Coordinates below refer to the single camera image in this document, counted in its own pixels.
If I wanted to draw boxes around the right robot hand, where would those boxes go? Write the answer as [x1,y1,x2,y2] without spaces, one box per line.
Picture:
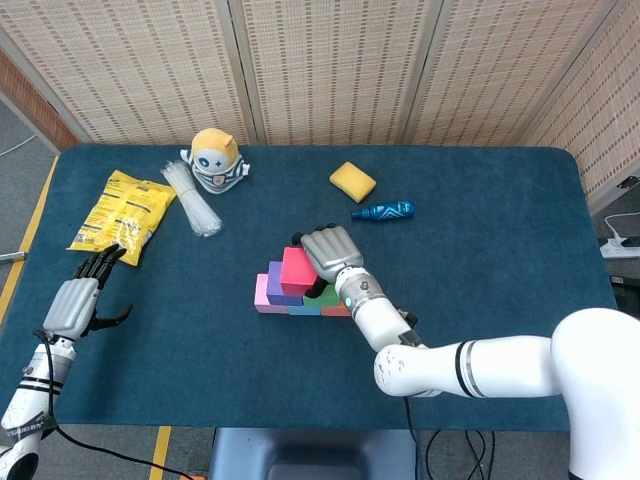
[291,223,365,301]

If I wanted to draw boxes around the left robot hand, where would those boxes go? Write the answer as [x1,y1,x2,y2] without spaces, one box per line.
[42,243,134,342]

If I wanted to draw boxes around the red foam cube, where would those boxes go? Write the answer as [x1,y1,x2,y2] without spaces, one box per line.
[279,246,321,296]

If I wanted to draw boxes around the green foam cube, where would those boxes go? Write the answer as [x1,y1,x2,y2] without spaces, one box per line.
[301,282,340,309]

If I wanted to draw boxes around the orange foam cube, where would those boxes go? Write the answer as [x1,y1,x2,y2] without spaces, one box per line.
[319,299,354,318]

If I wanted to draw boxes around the purple foam cube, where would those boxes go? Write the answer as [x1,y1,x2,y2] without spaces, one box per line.
[265,260,305,308]

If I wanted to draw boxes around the pink foam cube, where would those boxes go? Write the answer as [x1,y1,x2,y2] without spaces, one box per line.
[254,273,291,315]

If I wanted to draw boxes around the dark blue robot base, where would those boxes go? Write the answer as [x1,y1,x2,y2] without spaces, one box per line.
[207,427,424,480]

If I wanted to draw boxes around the blue patterned bottle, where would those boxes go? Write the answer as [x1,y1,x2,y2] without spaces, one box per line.
[350,199,417,223]

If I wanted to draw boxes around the yellow sponge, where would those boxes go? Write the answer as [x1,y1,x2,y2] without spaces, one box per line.
[328,160,378,204]

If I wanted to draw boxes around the yellow snack bag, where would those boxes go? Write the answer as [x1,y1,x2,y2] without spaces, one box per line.
[66,169,178,267]

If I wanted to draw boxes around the teal felt table cover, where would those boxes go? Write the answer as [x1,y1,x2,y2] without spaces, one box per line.
[0,143,640,432]

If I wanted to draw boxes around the clear plastic straw bundle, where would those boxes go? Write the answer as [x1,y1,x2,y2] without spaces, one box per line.
[159,159,224,239]

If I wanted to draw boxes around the yellow striped plush toy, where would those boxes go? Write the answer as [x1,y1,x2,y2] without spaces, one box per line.
[179,128,251,195]

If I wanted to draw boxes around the woven folding screen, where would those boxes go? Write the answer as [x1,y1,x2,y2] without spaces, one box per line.
[0,0,640,211]

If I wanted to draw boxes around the white power strip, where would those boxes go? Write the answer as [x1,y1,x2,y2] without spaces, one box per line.
[599,237,640,260]

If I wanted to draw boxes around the black box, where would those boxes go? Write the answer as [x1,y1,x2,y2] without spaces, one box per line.
[609,274,640,316]

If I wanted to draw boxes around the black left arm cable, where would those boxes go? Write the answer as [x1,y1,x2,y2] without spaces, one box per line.
[32,329,201,480]

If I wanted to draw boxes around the black floor cable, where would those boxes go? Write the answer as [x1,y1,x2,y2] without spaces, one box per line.
[424,428,501,480]

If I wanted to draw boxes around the white power cable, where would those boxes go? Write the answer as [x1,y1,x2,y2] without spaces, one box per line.
[603,212,640,241]

